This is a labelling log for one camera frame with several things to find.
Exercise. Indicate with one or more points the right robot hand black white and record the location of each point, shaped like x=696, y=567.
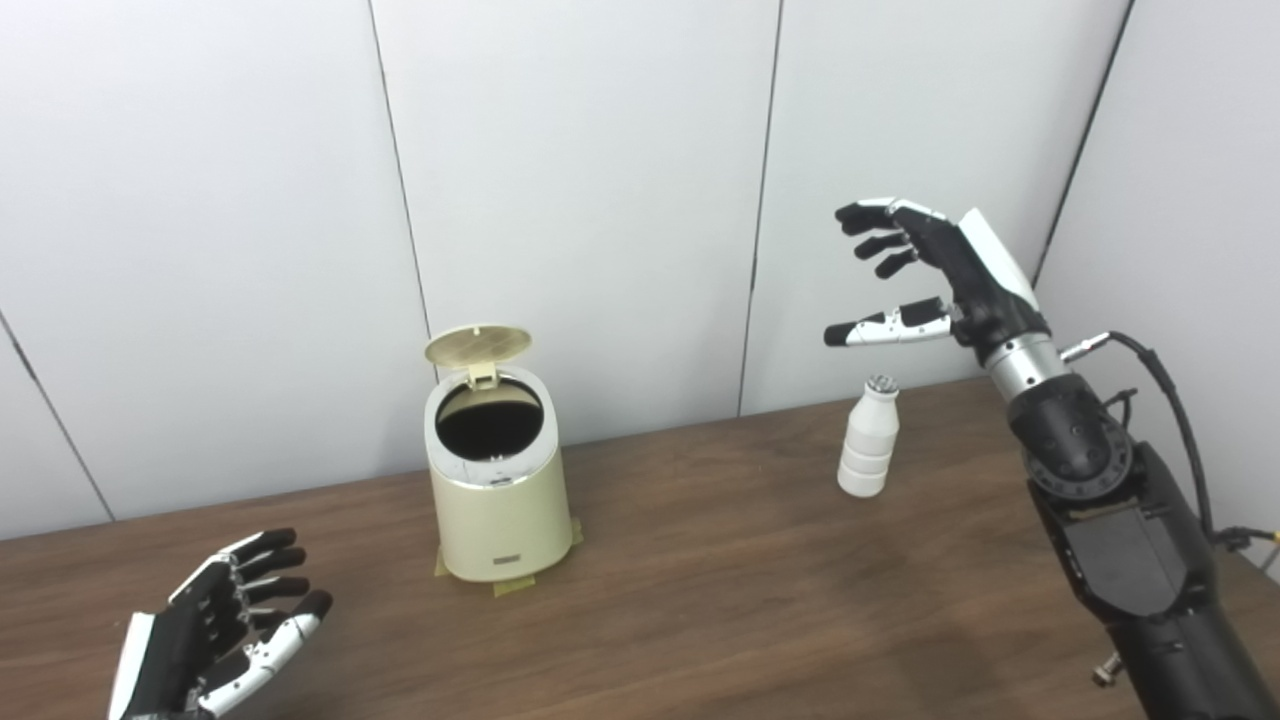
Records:
x=975, y=275

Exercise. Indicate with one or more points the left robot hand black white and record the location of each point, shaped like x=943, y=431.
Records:
x=170, y=650

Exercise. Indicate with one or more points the small white plastic bottle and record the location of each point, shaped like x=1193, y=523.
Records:
x=868, y=445

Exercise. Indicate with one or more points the round cream bin lid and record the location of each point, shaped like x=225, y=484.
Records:
x=478, y=346

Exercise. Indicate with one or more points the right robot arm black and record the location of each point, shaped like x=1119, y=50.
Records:
x=1130, y=540

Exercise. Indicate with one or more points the cream-colored bin body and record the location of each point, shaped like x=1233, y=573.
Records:
x=500, y=520

